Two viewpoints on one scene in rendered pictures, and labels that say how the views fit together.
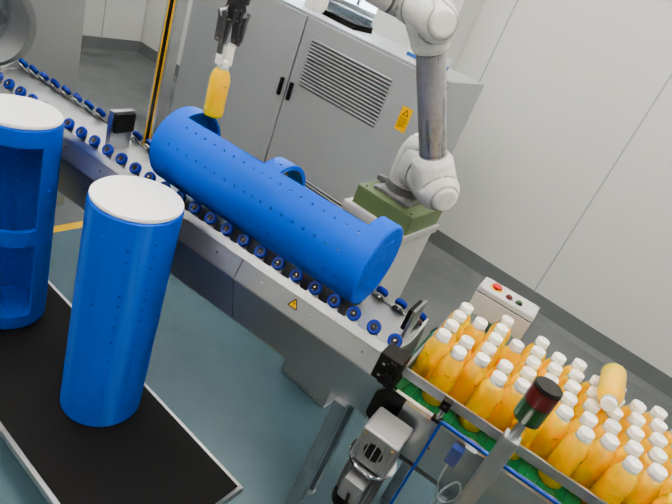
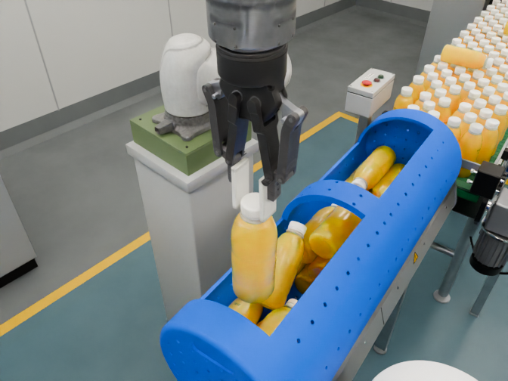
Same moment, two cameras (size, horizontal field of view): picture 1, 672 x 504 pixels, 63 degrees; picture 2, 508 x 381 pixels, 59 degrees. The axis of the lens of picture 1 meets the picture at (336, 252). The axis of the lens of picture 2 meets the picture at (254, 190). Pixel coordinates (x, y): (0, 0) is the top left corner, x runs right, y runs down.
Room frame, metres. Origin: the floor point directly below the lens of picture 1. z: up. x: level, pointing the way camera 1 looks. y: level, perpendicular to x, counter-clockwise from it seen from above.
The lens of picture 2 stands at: (1.67, 1.02, 1.83)
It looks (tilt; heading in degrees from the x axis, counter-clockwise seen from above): 39 degrees down; 285
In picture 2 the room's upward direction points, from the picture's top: straight up
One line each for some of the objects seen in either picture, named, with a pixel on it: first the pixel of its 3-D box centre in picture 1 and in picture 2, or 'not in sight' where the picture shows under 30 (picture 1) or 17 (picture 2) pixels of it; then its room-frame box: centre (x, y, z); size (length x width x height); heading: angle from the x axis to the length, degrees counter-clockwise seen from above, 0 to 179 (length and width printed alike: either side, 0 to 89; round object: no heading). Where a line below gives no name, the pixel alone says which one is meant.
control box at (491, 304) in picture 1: (503, 307); (370, 91); (1.64, -0.59, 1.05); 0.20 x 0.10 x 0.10; 69
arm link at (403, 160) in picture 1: (416, 161); (189, 72); (2.18, -0.17, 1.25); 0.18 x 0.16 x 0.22; 26
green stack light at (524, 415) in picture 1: (532, 410); not in sight; (0.97, -0.52, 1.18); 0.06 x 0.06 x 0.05
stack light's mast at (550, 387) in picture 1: (530, 412); not in sight; (0.97, -0.52, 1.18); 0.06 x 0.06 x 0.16
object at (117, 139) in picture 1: (121, 129); not in sight; (1.93, 0.95, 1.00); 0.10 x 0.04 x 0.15; 159
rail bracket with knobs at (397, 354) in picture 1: (391, 366); (485, 181); (1.24, -0.26, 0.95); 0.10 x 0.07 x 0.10; 159
